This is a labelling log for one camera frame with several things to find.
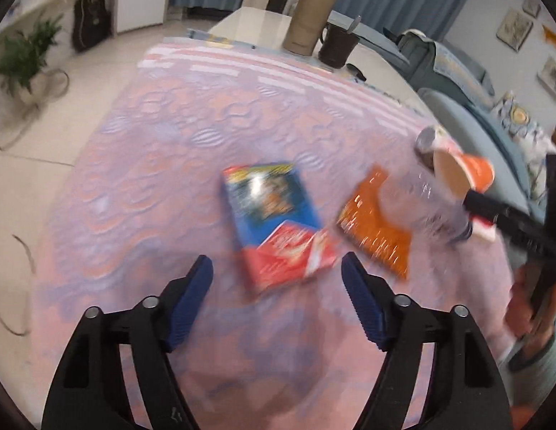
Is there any grey-blue bag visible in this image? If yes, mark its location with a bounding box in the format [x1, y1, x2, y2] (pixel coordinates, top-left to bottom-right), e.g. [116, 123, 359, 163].
[396, 29, 440, 87]

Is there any floor cable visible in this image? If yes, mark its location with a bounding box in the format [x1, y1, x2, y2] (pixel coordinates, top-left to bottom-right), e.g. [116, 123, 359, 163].
[0, 68, 71, 338]

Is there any pink patterned tablecloth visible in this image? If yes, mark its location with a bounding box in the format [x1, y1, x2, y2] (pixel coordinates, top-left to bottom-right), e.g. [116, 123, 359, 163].
[29, 44, 517, 430]

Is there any tan thermos flask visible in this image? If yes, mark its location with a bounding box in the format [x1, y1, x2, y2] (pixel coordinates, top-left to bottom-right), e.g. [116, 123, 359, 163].
[282, 0, 340, 56]

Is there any orange snack packet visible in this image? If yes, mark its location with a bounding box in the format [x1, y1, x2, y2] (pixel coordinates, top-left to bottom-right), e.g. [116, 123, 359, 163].
[335, 166, 413, 281]

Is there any patterned cushion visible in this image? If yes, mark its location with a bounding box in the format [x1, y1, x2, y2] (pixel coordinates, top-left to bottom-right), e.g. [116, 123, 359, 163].
[490, 91, 556, 200]

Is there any person's right forearm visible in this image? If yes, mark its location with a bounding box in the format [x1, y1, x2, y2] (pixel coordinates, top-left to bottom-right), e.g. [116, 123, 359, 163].
[505, 331, 556, 413]

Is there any red and white can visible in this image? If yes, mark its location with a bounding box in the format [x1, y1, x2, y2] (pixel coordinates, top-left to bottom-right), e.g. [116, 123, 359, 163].
[414, 126, 464, 166]

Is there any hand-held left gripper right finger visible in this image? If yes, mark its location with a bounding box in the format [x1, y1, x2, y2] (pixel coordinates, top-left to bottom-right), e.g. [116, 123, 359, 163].
[341, 252, 514, 430]

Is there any person's right hand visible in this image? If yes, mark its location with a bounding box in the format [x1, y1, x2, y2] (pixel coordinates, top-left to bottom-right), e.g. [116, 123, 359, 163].
[504, 266, 556, 340]

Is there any green potted plant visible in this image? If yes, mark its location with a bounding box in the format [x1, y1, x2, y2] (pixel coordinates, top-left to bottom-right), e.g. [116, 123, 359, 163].
[0, 14, 71, 105]

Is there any yellow sofa blanket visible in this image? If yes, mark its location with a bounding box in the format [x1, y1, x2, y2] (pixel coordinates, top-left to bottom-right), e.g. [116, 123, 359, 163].
[431, 40, 494, 97]

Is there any blue sofa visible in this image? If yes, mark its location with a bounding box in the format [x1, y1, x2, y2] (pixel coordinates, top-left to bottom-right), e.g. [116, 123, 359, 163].
[332, 9, 556, 220]

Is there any dark brown mug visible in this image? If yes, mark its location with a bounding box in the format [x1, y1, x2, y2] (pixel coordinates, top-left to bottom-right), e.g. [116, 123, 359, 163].
[318, 22, 362, 69]

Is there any framed wall picture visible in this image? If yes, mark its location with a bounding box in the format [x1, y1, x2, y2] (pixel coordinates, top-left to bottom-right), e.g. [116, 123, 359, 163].
[537, 56, 556, 100]

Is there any blue and red snack box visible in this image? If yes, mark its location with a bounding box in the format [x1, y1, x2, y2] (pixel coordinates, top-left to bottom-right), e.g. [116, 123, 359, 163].
[222, 161, 341, 295]

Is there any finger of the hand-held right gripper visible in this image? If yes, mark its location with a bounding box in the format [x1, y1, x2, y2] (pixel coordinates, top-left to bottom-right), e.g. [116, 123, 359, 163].
[462, 188, 552, 257]

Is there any large square wall picture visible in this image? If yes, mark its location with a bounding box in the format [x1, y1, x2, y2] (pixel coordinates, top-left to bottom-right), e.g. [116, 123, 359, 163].
[496, 9, 534, 51]

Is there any black guitar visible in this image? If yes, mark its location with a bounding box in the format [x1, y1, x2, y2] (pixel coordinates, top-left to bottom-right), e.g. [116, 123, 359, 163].
[72, 0, 112, 53]

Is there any clear plastic bottle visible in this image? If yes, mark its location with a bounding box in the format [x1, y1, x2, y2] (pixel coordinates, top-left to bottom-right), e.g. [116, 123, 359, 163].
[379, 168, 473, 245]

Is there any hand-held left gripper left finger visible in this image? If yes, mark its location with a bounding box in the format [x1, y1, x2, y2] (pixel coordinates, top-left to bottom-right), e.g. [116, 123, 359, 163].
[42, 254, 214, 430]

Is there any orange paper cup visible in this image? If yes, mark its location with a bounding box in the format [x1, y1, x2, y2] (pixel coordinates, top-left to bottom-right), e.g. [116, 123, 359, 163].
[432, 150, 496, 200]

